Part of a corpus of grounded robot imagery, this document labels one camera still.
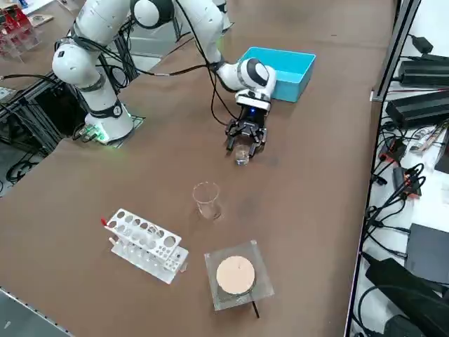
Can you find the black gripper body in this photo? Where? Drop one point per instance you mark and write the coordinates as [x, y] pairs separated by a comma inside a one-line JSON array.
[[253, 116]]

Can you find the small glass beaker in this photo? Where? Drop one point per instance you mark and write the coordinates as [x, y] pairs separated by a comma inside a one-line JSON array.
[[242, 156]]

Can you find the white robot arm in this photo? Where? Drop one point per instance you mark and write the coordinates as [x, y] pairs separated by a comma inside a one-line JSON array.
[[220, 3], [98, 21]]

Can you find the large glass beaker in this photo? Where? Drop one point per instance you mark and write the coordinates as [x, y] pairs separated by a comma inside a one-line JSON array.
[[207, 200]]

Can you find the blue plastic bin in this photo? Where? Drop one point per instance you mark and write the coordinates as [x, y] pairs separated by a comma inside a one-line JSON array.
[[291, 80]]

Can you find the glass test tube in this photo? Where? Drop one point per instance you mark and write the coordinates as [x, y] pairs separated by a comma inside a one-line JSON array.
[[152, 236]]

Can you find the red and black device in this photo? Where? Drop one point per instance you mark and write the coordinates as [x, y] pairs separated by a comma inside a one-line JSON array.
[[407, 182], [394, 151]]

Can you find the white test tube rack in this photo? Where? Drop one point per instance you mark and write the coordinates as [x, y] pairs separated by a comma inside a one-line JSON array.
[[147, 245]]

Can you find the black power supply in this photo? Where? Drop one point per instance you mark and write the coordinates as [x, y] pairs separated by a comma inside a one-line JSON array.
[[424, 70], [417, 109]]

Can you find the small black power adapter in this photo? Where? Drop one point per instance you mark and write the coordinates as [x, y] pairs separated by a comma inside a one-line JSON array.
[[422, 44]]

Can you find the flat black box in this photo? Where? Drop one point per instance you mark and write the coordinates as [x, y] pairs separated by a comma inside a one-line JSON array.
[[428, 252]]

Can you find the clear acrylic box red parts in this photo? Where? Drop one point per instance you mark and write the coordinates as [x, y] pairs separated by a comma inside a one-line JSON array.
[[17, 38]]

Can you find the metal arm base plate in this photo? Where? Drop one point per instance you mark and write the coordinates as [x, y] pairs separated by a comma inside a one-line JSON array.
[[137, 123]]

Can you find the black aluminium post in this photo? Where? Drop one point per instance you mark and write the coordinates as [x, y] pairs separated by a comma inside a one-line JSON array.
[[396, 49]]

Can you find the black aluminium frame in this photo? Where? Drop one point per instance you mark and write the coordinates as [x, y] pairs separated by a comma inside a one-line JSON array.
[[24, 112]]

